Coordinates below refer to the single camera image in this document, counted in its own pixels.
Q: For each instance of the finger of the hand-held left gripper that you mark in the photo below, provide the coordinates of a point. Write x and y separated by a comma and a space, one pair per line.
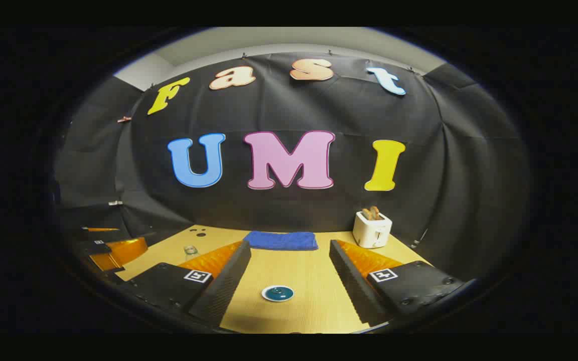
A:
123, 250
106, 233

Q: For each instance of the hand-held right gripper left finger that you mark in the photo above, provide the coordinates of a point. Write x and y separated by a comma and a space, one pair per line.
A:
224, 286

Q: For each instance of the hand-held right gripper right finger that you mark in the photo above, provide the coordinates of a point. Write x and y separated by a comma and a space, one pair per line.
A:
354, 281

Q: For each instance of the white teacup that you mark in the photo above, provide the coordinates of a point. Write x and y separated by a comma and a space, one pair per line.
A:
262, 294

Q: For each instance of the clear plastic water bottle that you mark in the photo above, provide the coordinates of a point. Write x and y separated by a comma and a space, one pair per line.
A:
190, 249

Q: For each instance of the white toaster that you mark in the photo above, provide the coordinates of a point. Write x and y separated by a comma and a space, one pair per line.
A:
372, 233

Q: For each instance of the brown toast slice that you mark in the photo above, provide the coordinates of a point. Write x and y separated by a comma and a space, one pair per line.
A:
375, 212
367, 214

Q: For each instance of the blue folded towel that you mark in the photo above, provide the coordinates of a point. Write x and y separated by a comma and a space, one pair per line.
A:
281, 240

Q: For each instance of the small copper clip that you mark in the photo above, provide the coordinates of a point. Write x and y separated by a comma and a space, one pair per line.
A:
124, 119

